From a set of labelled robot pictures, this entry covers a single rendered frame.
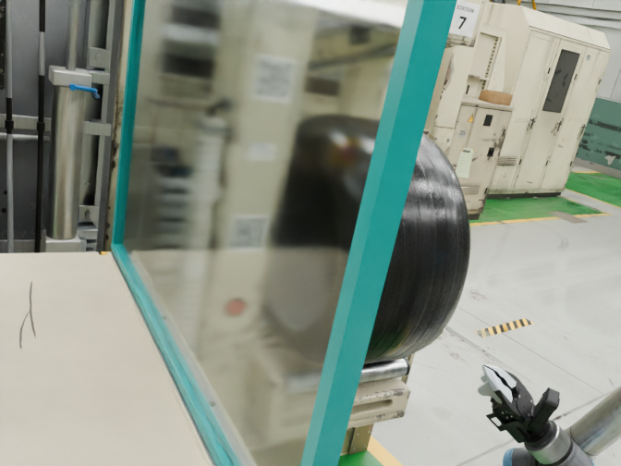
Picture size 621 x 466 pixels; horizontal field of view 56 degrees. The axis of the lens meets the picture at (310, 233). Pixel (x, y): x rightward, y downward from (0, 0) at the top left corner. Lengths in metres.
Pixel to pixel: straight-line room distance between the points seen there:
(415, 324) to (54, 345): 0.74
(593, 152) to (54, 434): 13.10
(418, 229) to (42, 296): 0.67
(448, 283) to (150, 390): 0.74
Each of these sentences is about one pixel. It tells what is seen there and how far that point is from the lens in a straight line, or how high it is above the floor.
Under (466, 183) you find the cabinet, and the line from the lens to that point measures 6.23.
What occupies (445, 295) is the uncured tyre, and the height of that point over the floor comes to 1.17.
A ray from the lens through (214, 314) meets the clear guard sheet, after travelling 0.49.
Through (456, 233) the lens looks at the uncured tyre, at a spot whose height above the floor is 1.29.
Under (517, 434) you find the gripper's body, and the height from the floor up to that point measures 0.85.
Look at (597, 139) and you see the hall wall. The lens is 13.39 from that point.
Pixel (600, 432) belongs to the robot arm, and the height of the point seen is 0.86.
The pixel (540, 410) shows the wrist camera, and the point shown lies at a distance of 1.37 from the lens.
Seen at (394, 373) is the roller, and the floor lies 0.90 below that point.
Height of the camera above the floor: 1.60
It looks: 19 degrees down
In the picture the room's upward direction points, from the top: 12 degrees clockwise
